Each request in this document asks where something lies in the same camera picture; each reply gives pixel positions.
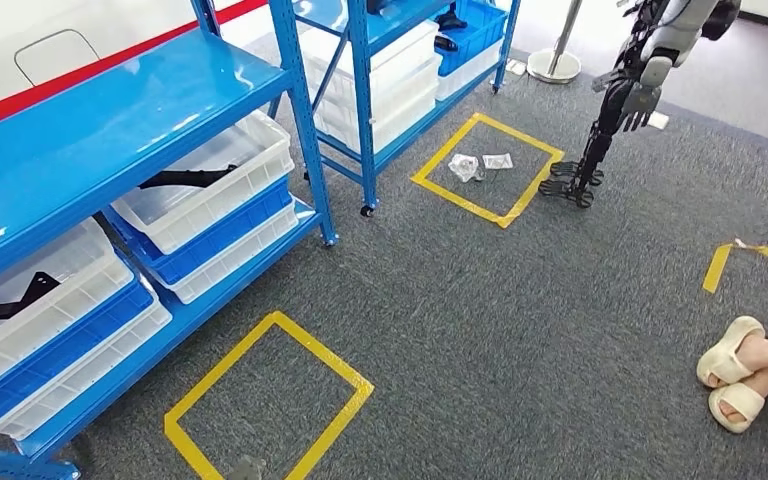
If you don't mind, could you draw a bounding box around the large white plastic crate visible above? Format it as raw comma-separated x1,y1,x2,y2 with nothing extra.
297,19,444,155

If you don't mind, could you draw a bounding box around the yellow floor tape square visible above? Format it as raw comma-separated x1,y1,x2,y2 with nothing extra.
410,112,565,230
163,311,376,480

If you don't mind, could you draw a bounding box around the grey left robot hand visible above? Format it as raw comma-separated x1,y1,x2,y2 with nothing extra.
224,455,269,480

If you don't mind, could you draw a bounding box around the black and grey humanoid robot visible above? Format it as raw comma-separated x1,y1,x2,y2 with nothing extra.
537,0,743,210

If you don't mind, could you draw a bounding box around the blue metal shelf rack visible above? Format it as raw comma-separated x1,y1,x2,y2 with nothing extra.
0,0,340,480
267,0,523,219

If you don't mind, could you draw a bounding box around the loose yellow floor tape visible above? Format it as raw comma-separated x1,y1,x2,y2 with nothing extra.
701,239,768,295

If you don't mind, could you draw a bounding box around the black bracket part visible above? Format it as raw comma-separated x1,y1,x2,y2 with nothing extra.
0,271,62,321
137,165,240,190

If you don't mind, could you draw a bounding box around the cream slipper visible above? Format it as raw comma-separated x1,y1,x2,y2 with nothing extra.
696,315,766,390
708,382,766,435

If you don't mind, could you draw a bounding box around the red floor tape stripe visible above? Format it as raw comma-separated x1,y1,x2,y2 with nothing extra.
0,0,269,126

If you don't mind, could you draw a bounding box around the small black part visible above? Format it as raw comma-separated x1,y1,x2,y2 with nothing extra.
433,3,470,53

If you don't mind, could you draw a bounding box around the silver stanchion post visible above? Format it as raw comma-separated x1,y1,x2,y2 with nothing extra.
527,0,585,85

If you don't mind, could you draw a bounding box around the white car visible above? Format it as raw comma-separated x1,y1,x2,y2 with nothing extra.
0,0,253,111

